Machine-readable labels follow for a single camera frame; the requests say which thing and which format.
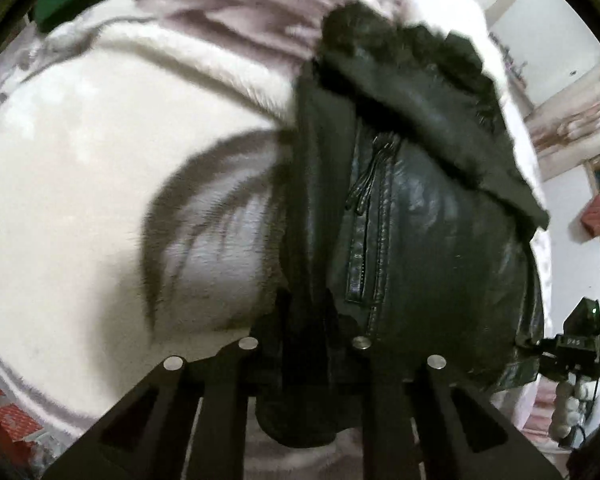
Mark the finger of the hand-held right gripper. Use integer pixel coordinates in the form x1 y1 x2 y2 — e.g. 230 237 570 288
515 336 545 361

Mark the person's right hand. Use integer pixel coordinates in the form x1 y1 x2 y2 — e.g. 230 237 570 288
552 376 600 448

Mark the red patterned box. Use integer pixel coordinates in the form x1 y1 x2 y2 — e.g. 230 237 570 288
0 390 43 466

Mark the black leather jacket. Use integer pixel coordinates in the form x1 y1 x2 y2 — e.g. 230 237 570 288
257 2 551 448

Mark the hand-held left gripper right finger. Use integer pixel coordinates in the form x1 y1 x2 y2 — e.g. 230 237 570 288
330 310 568 480

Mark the pink wall painting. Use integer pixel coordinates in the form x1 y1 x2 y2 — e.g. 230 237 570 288
522 95 600 181

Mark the white grey fluffy blanket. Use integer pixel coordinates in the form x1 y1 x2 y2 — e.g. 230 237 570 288
0 0 556 480

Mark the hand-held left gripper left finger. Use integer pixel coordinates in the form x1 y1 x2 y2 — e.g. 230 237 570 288
42 292 301 480

